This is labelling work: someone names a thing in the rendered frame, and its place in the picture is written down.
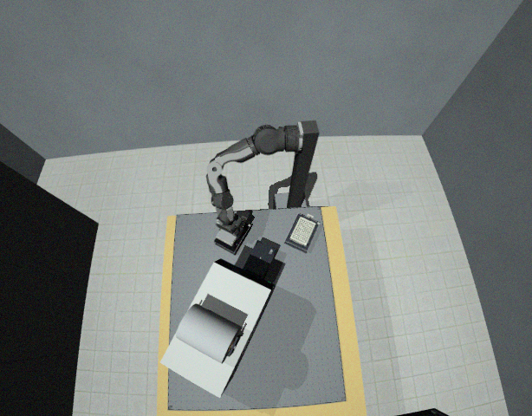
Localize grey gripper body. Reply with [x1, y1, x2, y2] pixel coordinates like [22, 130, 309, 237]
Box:
[216, 212, 243, 234]

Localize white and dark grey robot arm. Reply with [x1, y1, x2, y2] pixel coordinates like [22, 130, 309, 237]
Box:
[206, 122, 303, 226]

